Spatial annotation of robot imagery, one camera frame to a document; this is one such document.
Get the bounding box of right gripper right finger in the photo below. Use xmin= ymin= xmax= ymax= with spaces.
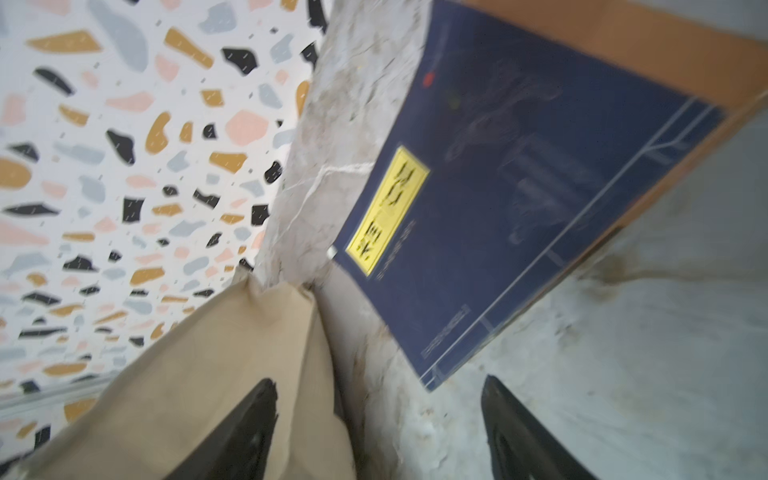
xmin=481 ymin=375 xmax=595 ymax=480

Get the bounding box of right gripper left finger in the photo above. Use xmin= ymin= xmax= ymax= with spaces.
xmin=167 ymin=378 xmax=278 ymax=480

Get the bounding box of cream canvas tote bag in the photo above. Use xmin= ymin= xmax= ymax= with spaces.
xmin=7 ymin=277 xmax=356 ymax=479

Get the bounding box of navy book with yellow label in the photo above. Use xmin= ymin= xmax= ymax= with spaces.
xmin=332 ymin=1 xmax=726 ymax=390

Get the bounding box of brown-edged navy book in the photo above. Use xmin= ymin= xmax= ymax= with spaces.
xmin=465 ymin=1 xmax=767 ymax=283

